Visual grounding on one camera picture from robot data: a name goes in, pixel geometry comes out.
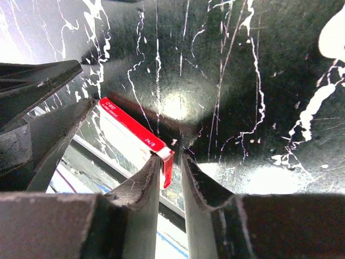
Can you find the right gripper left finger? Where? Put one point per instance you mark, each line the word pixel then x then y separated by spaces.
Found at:
pixel 119 224

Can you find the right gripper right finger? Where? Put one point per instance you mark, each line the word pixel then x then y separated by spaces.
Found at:
pixel 221 224

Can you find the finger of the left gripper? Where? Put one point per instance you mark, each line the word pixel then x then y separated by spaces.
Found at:
pixel 24 86
pixel 31 153

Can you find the staples box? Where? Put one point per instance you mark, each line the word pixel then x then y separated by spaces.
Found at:
pixel 133 140

